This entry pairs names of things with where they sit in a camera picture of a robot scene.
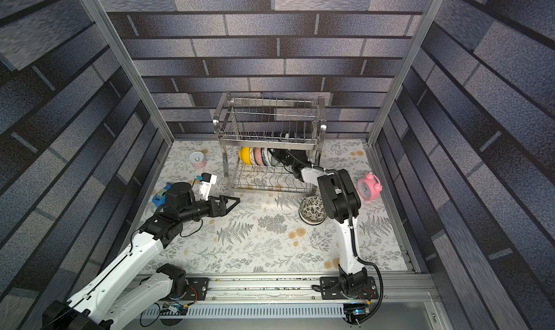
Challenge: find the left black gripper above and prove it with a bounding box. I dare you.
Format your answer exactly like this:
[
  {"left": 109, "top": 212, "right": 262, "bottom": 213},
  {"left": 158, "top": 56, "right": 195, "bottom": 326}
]
[{"left": 180, "top": 194, "right": 241, "bottom": 224}]

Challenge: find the blue white patterned bowl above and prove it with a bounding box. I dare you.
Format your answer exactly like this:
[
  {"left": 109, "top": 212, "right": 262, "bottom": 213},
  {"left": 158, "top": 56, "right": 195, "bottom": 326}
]
[{"left": 261, "top": 148, "right": 272, "bottom": 167}]

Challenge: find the brown patterned bowl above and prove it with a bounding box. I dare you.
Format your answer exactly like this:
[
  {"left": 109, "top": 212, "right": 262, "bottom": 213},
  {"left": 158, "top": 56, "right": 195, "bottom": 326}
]
[{"left": 249, "top": 147, "right": 258, "bottom": 166}]

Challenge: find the yellow bowl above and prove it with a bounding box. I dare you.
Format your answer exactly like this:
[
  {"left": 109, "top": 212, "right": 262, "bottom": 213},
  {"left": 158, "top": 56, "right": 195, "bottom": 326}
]
[{"left": 238, "top": 147, "right": 251, "bottom": 165}]

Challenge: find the dark floral bowl stack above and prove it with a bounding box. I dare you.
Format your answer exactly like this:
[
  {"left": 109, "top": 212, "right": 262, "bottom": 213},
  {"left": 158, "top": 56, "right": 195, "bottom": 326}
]
[{"left": 299, "top": 196, "right": 328, "bottom": 226}]

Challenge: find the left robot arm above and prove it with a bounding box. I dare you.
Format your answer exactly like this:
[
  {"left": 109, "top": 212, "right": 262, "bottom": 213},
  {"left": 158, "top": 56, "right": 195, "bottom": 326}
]
[{"left": 42, "top": 182, "right": 240, "bottom": 329}]

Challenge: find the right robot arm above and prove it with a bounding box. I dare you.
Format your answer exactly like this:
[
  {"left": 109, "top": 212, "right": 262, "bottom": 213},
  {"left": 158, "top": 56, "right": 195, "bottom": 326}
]
[{"left": 270, "top": 149, "right": 369, "bottom": 298}]

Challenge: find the stainless steel dish rack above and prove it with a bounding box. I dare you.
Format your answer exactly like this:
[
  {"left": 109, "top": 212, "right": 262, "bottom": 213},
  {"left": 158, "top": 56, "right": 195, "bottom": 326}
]
[{"left": 212, "top": 92, "right": 327, "bottom": 194}]

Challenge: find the floral tablecloth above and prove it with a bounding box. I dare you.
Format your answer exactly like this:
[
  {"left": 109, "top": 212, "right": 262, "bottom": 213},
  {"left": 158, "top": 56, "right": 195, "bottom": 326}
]
[{"left": 140, "top": 140, "right": 408, "bottom": 274}]

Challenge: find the pink white cup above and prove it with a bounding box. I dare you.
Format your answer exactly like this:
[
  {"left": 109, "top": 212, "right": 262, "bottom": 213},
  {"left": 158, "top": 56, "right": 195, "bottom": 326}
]
[{"left": 189, "top": 151, "right": 208, "bottom": 169}]

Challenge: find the blue tape dispenser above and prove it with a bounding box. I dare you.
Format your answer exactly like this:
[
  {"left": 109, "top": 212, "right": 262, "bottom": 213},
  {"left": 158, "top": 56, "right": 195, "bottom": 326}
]
[{"left": 152, "top": 183, "right": 171, "bottom": 208}]

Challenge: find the pink alarm clock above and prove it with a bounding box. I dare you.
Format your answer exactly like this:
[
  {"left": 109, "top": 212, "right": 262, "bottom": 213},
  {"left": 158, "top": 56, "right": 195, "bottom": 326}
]
[{"left": 356, "top": 172, "right": 383, "bottom": 202}]

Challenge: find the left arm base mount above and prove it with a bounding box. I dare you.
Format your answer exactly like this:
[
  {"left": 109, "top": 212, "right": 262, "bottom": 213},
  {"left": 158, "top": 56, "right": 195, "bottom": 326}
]
[{"left": 169, "top": 277, "right": 210, "bottom": 303}]

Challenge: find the aluminium front rail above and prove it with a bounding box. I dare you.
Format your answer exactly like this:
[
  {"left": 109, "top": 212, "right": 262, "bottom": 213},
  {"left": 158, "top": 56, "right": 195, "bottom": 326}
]
[{"left": 186, "top": 271, "right": 440, "bottom": 305}]

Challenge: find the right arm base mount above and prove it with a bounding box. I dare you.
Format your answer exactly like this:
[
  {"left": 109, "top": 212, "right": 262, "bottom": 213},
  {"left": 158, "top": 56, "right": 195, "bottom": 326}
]
[{"left": 313, "top": 276, "right": 380, "bottom": 300}]

